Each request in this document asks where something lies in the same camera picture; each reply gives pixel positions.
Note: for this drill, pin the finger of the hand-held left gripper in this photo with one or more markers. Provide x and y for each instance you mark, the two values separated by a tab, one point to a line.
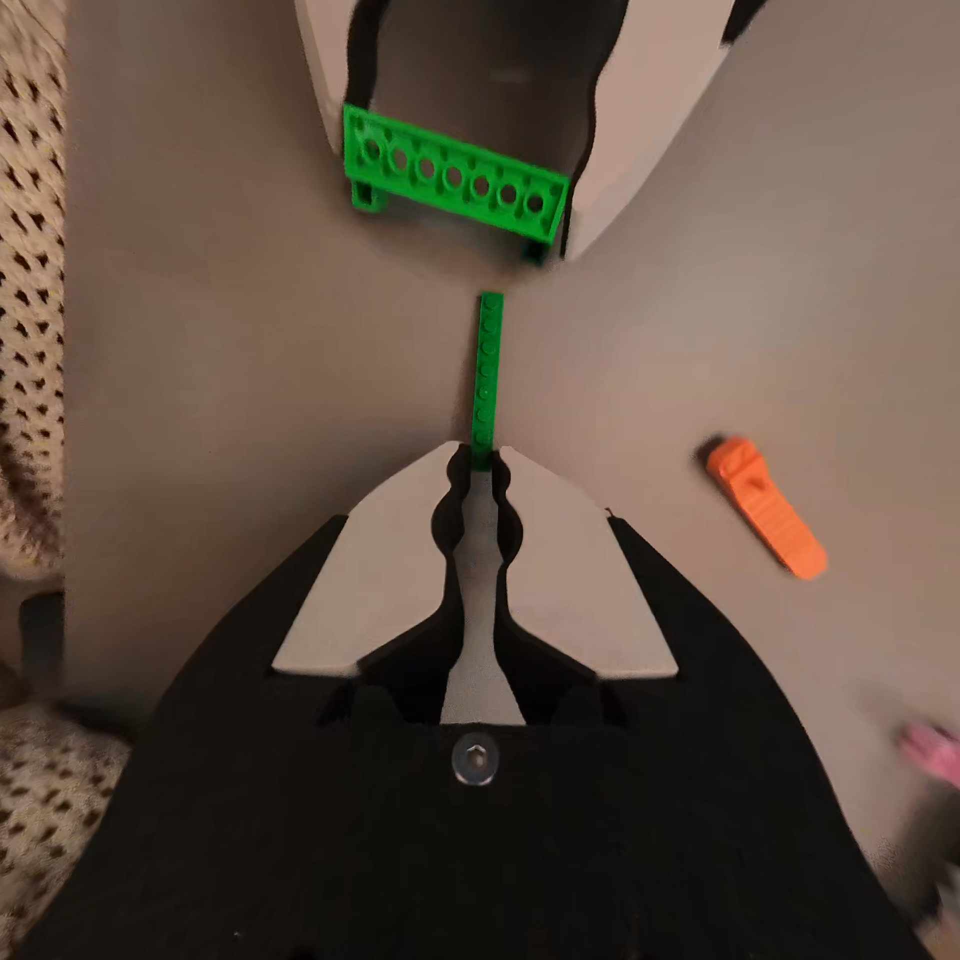
660	90
322	52

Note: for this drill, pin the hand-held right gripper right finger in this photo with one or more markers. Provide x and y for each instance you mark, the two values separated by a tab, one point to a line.
585	592

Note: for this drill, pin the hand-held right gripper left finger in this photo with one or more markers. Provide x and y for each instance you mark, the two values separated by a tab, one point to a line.
375	585

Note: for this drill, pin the small bright green lego brick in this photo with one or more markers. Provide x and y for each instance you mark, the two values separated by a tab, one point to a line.
367	196

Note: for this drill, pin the small dark green grey brick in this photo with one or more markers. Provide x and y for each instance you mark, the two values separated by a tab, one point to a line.
536	253

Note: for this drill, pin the wide green lego plate with holes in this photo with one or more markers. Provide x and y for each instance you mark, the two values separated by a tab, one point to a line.
465	202

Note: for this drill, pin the narrow green lego plate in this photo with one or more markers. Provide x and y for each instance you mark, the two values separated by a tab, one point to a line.
487	375

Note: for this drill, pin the pink lego pig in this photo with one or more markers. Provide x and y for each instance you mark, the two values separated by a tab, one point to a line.
934	750

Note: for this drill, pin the orange brick separator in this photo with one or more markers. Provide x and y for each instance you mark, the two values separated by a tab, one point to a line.
772	510

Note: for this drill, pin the cream knit sweater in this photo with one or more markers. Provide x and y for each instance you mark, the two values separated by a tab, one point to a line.
30	300

